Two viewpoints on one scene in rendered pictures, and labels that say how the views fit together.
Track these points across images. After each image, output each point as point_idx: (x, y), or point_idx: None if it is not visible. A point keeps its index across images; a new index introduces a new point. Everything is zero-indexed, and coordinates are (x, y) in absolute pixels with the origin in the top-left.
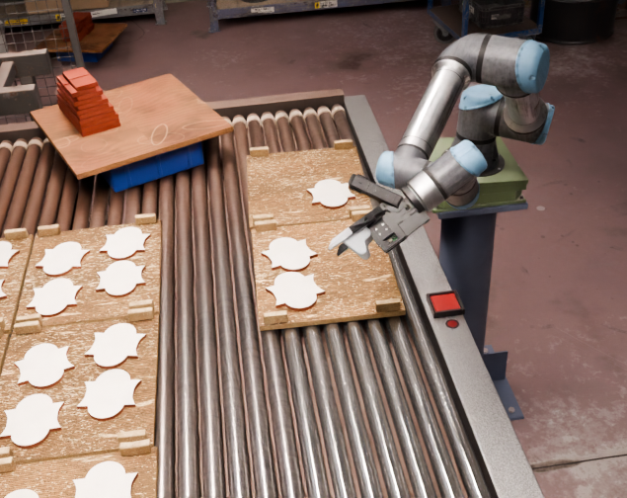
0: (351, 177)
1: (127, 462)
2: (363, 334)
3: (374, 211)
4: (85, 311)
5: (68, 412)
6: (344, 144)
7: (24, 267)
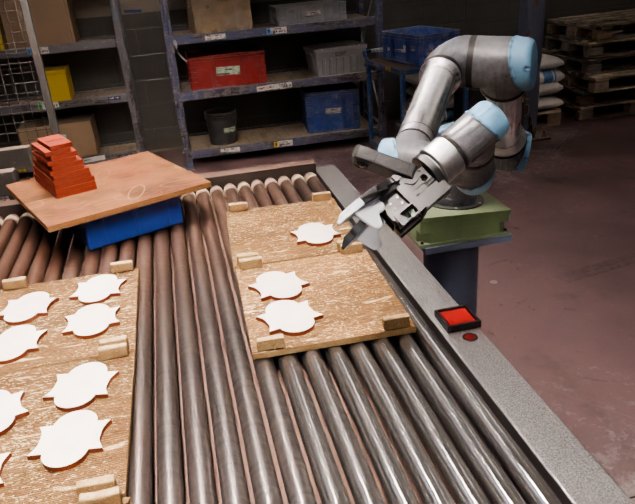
0: (354, 149)
1: None
2: (372, 355)
3: (387, 181)
4: (48, 355)
5: (16, 465)
6: (322, 196)
7: None
